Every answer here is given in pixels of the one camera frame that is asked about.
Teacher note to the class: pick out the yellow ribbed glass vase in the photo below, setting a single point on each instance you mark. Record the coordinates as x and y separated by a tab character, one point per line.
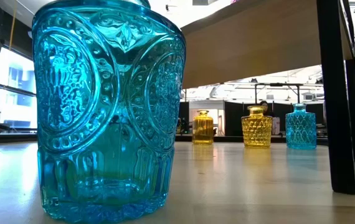
202	129

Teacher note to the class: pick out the yellow dimpled glass vase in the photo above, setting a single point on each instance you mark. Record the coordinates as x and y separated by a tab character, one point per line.
257	130

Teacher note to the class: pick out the teal diamond-pattern glass vase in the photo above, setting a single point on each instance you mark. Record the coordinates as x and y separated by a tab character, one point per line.
300	130

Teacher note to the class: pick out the wide pink glass vase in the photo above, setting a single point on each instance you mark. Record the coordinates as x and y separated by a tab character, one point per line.
235	1

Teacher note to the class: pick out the wooden shelf with black legs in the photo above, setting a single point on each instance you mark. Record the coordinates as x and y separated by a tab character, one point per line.
252	49

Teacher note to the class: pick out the black partition panels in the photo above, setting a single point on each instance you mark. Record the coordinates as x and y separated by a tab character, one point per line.
235	121

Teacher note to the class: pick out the teal embossed round glass vase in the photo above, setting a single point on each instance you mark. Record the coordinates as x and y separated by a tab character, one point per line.
102	124

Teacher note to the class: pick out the person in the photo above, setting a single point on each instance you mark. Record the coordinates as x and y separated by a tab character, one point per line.
264	103

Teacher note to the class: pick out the white cylindrical container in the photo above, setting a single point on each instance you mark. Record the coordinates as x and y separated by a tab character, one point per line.
278	126

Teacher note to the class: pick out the black aluminium table frame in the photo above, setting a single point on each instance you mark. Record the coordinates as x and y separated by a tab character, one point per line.
227	139

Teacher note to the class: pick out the black background rig frame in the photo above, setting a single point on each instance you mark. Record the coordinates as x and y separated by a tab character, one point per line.
277	84

